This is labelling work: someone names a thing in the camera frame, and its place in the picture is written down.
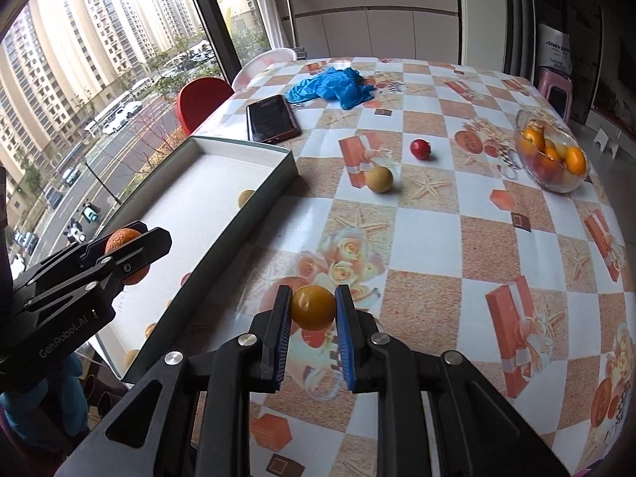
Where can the pink plastic stool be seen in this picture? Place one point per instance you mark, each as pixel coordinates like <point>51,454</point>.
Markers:
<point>554,87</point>

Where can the metal pole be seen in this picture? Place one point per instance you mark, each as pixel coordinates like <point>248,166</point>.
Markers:
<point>289,20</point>

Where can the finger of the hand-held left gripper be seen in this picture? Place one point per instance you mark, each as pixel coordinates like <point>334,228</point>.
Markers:
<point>134,251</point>
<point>59,261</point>

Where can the small orange mandarin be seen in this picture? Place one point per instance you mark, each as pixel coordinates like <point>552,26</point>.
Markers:
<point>575,160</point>
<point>552,153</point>
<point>530,138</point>

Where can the clear glass bowl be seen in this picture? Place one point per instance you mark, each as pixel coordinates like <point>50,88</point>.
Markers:
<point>556,181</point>

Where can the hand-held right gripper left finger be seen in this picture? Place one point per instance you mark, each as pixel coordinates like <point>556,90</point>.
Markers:
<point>284,348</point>

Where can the red plastic chair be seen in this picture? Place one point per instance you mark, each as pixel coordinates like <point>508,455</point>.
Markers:
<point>201,102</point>

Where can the blue crumpled gloves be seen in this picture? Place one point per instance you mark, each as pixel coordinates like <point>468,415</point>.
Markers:
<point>333,87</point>

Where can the white plastic chair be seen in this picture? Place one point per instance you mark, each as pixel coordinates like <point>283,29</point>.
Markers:
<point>258,62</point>

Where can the white folded card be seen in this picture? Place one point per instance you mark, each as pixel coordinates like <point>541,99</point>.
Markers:
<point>608,140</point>

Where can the grey tray box white inside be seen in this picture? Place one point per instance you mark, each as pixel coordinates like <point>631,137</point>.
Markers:
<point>208,184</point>

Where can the black smartphone red case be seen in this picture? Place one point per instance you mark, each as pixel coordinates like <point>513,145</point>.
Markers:
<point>271,119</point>

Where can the white printed carton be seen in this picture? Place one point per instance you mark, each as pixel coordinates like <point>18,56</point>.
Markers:
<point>554,49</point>

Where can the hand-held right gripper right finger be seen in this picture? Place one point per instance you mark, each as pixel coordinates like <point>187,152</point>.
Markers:
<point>348,353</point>

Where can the large orange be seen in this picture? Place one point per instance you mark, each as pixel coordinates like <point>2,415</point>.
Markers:
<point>121,238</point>

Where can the white cabinet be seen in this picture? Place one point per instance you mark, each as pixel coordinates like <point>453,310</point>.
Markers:
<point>377,30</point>

